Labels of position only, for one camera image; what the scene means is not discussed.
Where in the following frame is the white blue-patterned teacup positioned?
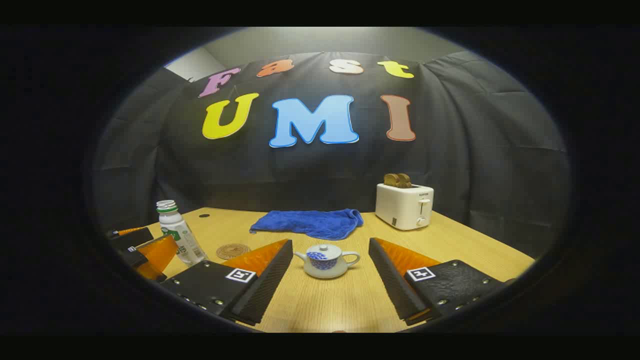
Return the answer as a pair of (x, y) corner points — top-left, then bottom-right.
(294, 250), (361, 279)

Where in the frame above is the white plastic water bottle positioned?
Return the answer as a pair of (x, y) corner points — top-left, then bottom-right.
(156, 200), (207, 266)

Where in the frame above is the white toaster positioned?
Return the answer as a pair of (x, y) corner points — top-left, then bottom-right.
(375, 183), (435, 231)

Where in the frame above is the black backdrop cloth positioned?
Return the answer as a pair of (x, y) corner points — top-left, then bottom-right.
(92, 50), (571, 261)

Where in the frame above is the blue towel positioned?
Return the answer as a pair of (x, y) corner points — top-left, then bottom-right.
(249, 209), (364, 241)

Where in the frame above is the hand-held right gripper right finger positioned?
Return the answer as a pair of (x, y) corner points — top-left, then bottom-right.
(368, 237), (507, 327)

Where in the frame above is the round woven coaster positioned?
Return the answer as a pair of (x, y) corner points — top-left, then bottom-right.
(216, 243), (252, 261)

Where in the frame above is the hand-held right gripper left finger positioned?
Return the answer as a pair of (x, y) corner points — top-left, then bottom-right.
(160, 238), (294, 327)

